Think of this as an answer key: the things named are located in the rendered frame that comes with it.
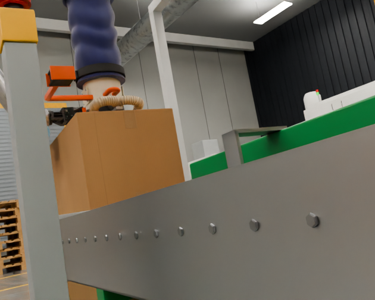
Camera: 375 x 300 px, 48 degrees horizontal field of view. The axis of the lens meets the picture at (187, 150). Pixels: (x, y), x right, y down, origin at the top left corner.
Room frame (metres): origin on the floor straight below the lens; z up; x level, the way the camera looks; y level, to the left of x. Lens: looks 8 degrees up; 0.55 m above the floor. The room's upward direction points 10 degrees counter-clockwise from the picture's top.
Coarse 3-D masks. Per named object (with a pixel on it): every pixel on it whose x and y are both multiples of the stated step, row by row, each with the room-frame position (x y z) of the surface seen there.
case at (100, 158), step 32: (64, 128) 1.71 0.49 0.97; (96, 128) 1.56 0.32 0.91; (128, 128) 1.62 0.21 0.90; (160, 128) 1.68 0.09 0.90; (64, 160) 1.78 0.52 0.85; (96, 160) 1.55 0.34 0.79; (128, 160) 1.61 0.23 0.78; (160, 160) 1.67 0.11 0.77; (64, 192) 1.86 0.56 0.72; (96, 192) 1.54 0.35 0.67; (128, 192) 1.60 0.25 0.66
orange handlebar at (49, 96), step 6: (48, 90) 1.62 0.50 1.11; (54, 90) 1.59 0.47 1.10; (108, 90) 1.73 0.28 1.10; (114, 90) 1.73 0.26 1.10; (48, 96) 1.65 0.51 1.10; (54, 96) 1.71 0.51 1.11; (60, 96) 1.72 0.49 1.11; (66, 96) 1.73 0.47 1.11; (72, 96) 1.74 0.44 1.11; (78, 96) 1.76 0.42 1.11; (84, 96) 1.77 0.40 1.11; (90, 96) 1.79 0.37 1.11
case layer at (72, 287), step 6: (72, 282) 1.97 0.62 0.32; (72, 288) 1.98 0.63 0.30; (78, 288) 1.89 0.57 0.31; (84, 288) 1.80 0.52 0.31; (90, 288) 1.71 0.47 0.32; (72, 294) 2.00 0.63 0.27; (78, 294) 1.90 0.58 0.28; (84, 294) 1.81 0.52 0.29; (90, 294) 1.72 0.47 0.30; (96, 294) 1.64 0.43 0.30
